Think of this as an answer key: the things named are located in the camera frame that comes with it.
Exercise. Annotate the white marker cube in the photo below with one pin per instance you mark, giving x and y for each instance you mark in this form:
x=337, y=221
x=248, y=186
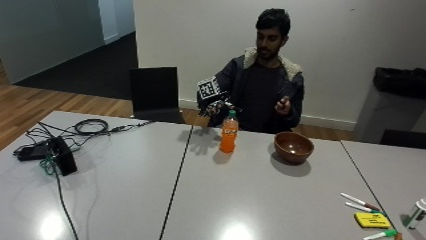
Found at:
x=208, y=87

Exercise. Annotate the orange soda bottle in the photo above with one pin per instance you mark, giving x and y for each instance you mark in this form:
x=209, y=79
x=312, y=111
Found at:
x=229, y=132

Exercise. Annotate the the person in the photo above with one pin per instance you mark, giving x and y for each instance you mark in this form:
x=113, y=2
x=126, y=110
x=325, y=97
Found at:
x=261, y=90

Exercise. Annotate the black chair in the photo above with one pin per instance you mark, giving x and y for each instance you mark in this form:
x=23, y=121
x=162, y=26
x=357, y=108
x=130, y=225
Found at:
x=154, y=95

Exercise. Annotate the brown wooden bowl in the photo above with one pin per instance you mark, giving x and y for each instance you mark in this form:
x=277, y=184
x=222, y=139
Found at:
x=293, y=147

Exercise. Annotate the grey cabinet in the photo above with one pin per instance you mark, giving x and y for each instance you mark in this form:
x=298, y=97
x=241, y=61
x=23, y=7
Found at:
x=387, y=113

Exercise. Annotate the black electronic box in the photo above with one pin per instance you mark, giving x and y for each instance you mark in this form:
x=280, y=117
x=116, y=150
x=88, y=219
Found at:
x=63, y=156

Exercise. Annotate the black bag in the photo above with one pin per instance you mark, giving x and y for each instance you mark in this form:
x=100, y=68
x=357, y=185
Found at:
x=399, y=81

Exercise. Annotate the red-capped white marker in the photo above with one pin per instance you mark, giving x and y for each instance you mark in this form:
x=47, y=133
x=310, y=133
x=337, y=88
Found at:
x=359, y=201

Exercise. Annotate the green-capped white marker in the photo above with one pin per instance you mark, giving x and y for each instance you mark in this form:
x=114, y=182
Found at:
x=381, y=234
x=361, y=207

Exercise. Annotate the flat black device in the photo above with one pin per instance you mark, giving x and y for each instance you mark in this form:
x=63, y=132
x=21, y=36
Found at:
x=31, y=152

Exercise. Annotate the yellow sticky note pad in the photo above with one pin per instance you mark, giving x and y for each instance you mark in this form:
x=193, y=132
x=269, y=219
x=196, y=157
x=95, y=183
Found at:
x=371, y=220

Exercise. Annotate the white spray bottle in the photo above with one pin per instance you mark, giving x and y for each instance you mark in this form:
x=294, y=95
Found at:
x=415, y=213

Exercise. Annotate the brown marker tip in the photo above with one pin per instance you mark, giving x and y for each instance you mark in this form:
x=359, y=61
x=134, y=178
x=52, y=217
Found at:
x=398, y=237

